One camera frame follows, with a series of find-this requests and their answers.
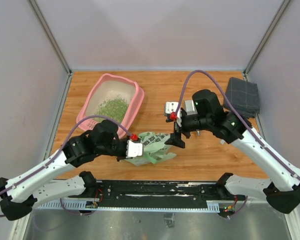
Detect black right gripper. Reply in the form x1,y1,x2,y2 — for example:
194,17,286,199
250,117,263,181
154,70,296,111
164,111,212,148

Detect green cat litter bag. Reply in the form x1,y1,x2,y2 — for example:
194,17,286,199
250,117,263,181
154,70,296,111
125,131,177,166

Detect grey metal scoop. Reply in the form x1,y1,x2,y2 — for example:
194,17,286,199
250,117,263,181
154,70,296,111
184,99,202,136

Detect pink litter box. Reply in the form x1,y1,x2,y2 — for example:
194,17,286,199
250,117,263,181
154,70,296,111
76,73,145,129

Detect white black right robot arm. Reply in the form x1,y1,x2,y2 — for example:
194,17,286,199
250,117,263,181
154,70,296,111
165,89,300,214

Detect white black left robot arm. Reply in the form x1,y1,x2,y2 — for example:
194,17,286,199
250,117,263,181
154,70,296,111
0,119,137,221

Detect green cat litter pellets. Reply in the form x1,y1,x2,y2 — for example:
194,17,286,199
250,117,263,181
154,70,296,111
93,95,129,123

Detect folded dark grey cloth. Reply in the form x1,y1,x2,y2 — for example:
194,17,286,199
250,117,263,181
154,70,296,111
225,77,260,119

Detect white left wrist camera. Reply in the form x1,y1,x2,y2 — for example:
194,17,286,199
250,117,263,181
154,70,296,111
126,134,143,159

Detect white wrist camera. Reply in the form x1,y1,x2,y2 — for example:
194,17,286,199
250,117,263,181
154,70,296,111
164,101,181,126
126,134,143,159

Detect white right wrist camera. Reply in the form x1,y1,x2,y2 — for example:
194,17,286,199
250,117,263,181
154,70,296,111
164,101,181,126

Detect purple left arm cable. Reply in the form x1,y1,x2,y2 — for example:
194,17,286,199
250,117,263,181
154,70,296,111
0,114,135,218

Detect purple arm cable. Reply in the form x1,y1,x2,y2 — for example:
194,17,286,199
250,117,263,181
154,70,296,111
176,69,300,218
0,114,135,218

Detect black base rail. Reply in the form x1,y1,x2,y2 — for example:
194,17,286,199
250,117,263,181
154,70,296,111
68,179,240,208

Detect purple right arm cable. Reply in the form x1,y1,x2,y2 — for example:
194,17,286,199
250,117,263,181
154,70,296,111
176,69,300,218

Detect grey slotted cable duct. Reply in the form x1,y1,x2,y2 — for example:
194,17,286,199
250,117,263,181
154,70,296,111
39,199,220,213

